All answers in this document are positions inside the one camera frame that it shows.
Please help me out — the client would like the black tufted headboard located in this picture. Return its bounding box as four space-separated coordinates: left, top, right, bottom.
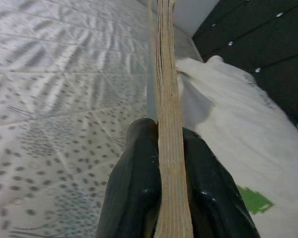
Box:
192 0 298 145

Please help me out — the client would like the colourful children's book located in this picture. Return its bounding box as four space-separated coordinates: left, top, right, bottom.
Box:
147 0 195 238

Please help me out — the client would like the beige pillow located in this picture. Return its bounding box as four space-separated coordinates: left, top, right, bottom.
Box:
175 55 298 238

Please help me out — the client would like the grey quilted mattress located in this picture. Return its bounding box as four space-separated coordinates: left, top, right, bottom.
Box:
0 0 204 238

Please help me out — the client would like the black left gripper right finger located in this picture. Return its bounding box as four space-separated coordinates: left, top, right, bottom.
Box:
181 127 261 238

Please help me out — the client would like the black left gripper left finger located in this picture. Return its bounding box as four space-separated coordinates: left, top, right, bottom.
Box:
95 118 163 238

